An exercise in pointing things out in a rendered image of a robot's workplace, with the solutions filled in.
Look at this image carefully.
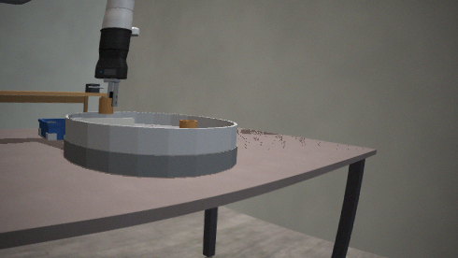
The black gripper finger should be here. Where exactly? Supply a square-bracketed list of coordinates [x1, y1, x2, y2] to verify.
[104, 79, 113, 98]
[110, 79, 121, 107]

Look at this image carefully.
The grey round turntable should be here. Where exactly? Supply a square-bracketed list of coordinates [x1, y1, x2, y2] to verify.
[64, 112, 237, 178]

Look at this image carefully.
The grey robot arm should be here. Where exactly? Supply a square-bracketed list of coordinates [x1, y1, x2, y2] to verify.
[0, 0, 135, 11]

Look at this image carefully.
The blue crate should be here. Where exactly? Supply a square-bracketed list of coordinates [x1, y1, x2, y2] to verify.
[38, 119, 65, 140]

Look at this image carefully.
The bronze bushing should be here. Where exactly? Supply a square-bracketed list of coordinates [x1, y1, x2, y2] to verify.
[98, 97, 113, 114]
[179, 120, 197, 128]

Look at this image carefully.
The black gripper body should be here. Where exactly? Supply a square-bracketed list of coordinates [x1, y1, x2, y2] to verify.
[94, 7, 139, 79]

